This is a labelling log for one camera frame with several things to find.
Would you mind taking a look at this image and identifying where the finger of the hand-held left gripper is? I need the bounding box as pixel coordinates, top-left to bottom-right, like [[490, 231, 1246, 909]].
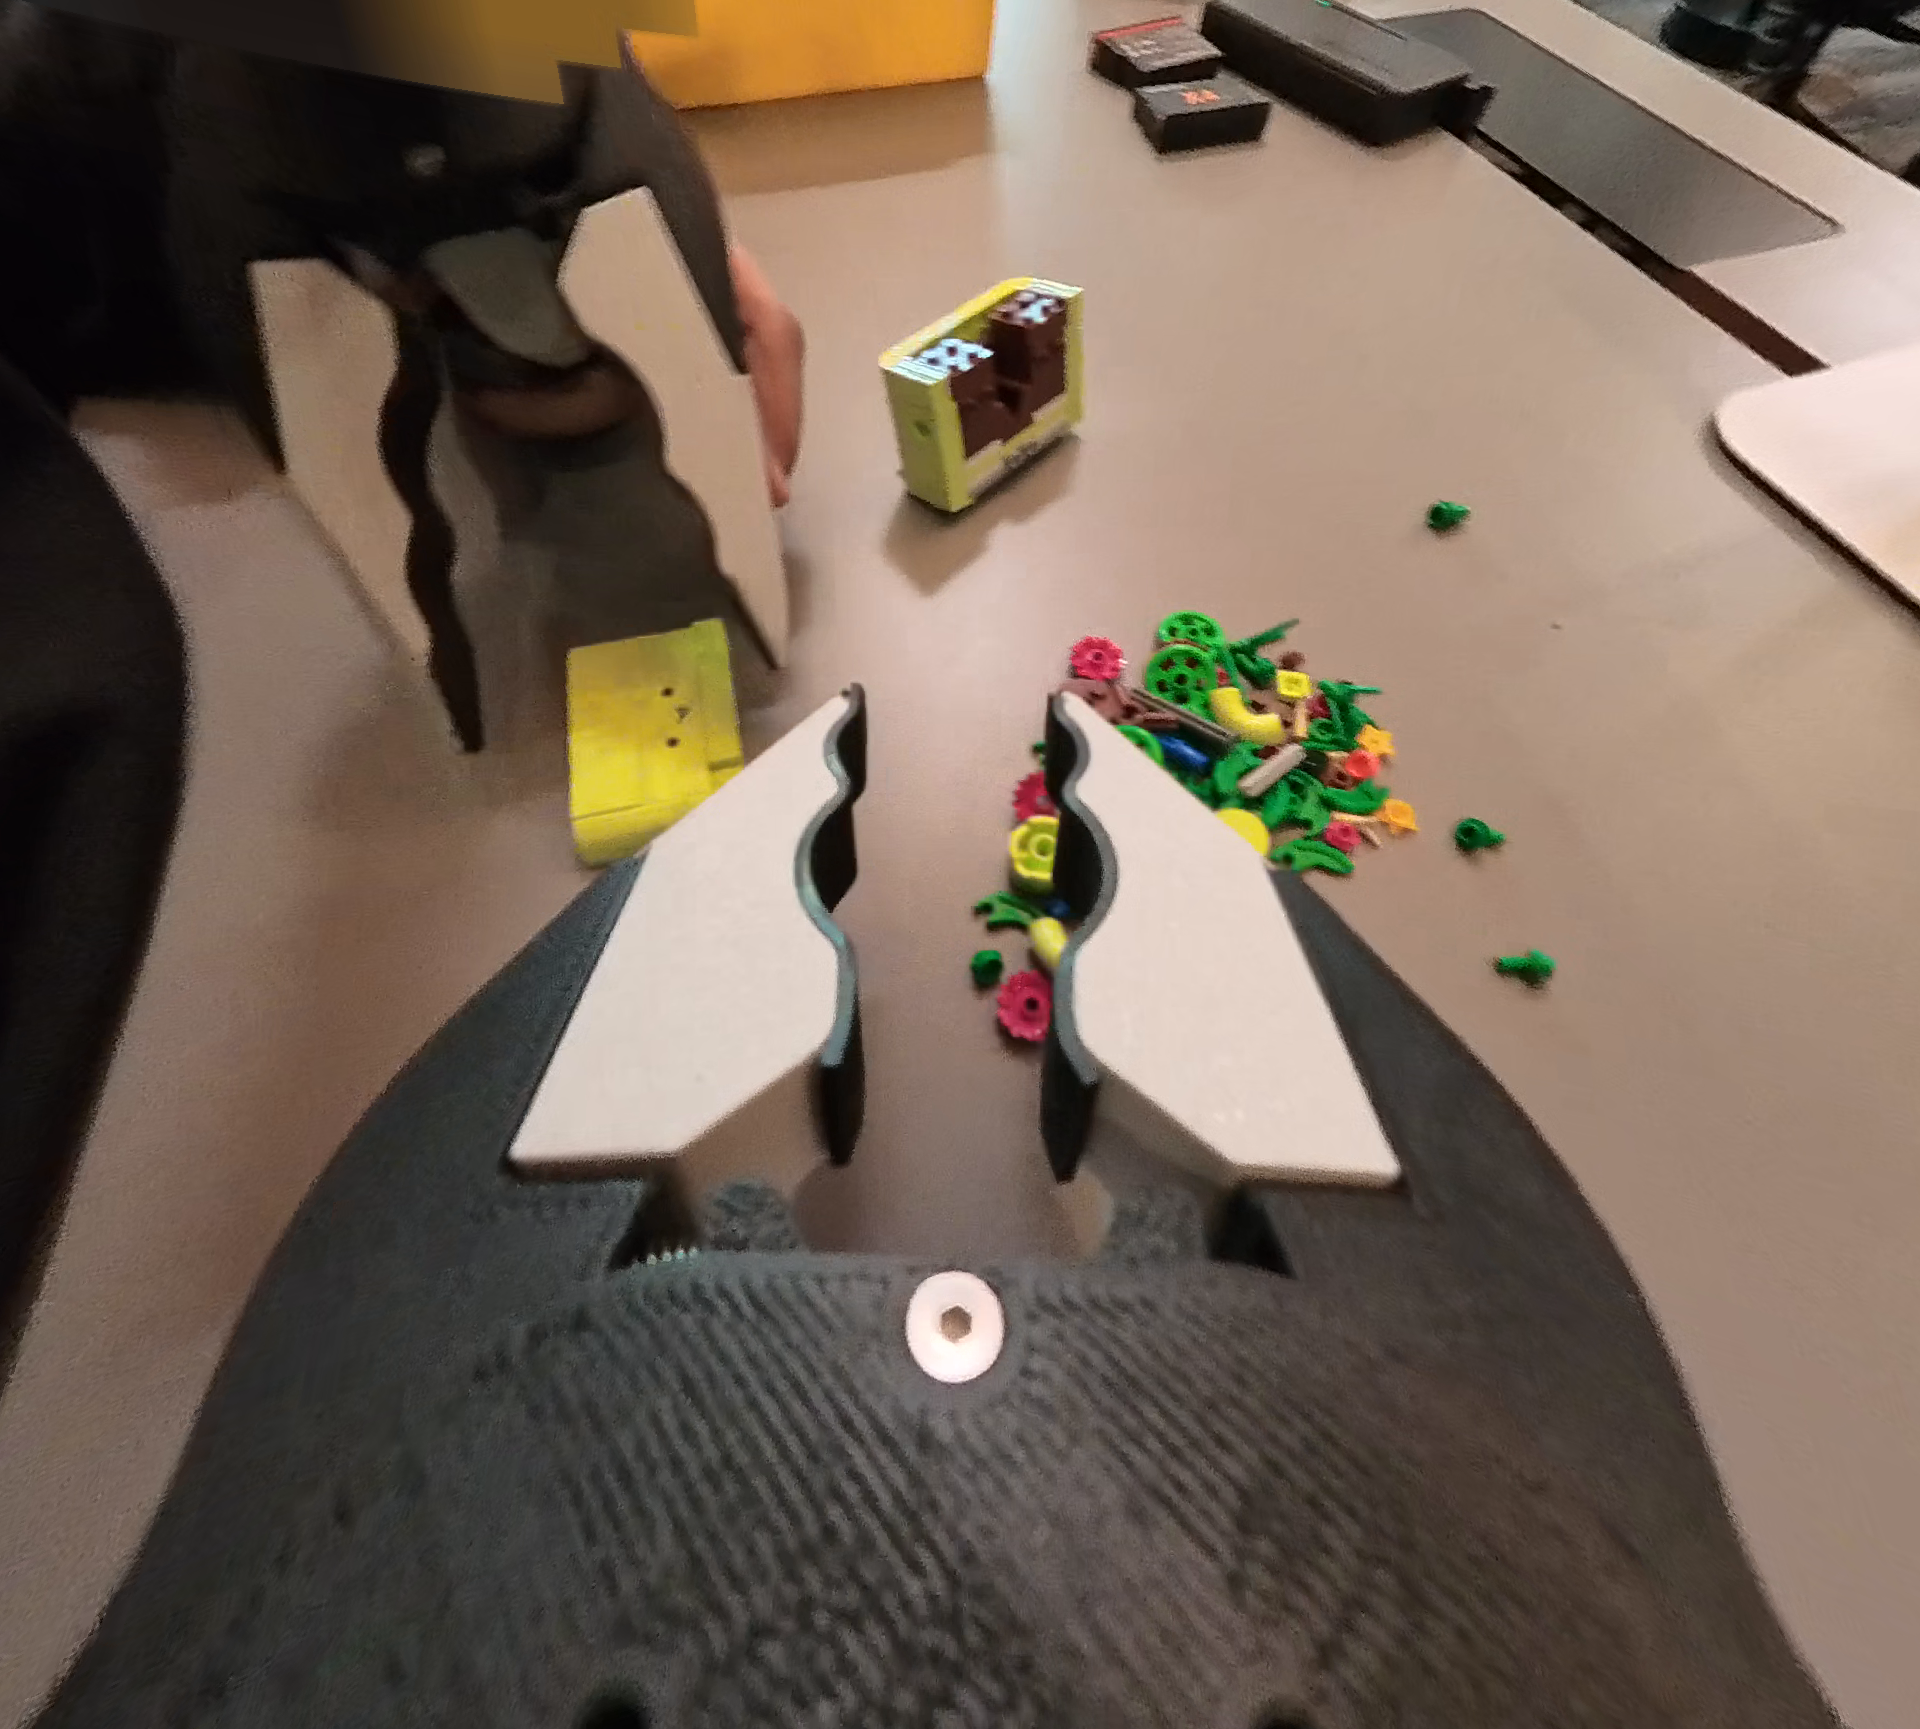
[[557, 186, 796, 676], [250, 255, 491, 756]]

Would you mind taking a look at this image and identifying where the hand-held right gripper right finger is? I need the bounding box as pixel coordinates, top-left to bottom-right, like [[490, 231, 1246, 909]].
[[1039, 687, 1406, 1222]]

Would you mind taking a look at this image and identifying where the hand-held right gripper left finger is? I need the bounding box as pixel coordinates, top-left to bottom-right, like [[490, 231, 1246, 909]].
[[505, 682, 874, 1222]]

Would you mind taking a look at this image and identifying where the lime and brown toy panel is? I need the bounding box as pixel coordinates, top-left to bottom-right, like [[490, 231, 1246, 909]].
[[564, 616, 751, 871]]

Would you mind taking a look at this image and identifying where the lime toy brick pot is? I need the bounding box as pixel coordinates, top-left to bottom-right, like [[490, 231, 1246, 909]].
[[876, 275, 1086, 516]]

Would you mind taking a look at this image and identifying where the person's left forearm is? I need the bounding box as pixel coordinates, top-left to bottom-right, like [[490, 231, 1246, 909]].
[[0, 4, 286, 426]]

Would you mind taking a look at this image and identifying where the person's left hand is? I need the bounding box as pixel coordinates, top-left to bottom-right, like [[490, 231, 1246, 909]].
[[450, 243, 808, 515]]

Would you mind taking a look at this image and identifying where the pile of small toy pieces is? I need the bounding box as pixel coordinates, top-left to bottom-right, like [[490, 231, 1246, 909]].
[[966, 498, 1562, 1049]]

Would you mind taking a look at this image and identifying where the small black battery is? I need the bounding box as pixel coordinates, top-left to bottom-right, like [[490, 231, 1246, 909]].
[[1133, 73, 1276, 158], [1089, 21, 1228, 91]]

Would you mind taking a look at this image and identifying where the black power brick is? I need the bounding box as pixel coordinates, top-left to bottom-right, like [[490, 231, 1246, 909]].
[[1199, 0, 1496, 148]]

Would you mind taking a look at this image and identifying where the white stand with bar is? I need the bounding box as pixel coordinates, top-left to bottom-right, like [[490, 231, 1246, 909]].
[[1714, 346, 1920, 609]]

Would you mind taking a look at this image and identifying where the black cable tray lid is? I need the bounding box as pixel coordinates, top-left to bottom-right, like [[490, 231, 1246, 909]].
[[1387, 7, 1846, 275]]

